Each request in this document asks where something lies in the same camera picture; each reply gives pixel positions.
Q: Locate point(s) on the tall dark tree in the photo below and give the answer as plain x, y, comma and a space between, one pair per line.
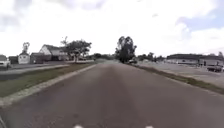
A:
125, 50

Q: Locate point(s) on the dark vehicle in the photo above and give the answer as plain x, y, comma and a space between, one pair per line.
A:
214, 68

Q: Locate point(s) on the grass strip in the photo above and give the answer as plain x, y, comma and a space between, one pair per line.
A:
30, 80

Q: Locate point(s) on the long low building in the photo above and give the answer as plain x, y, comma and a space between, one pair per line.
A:
186, 58

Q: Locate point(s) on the dark low building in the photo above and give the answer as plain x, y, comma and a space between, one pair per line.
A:
38, 58

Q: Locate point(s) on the white house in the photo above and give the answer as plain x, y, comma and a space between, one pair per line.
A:
53, 51

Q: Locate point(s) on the distant trees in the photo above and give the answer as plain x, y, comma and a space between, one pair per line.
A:
150, 57

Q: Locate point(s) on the white vehicle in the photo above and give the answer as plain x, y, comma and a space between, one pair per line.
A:
4, 63

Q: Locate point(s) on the grass verge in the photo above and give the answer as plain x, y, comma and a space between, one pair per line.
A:
180, 78

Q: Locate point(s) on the broad tree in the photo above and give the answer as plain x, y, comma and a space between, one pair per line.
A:
77, 47

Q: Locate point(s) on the small white building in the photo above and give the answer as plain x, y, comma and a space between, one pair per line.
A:
24, 59

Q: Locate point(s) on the grey asphalt road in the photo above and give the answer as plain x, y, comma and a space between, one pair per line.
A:
113, 100

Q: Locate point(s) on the pale gravel strip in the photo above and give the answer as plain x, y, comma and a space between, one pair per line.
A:
36, 87

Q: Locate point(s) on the grey parking lot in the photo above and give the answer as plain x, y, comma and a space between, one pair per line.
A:
190, 71

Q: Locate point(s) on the robot's own part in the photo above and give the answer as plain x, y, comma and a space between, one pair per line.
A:
77, 126

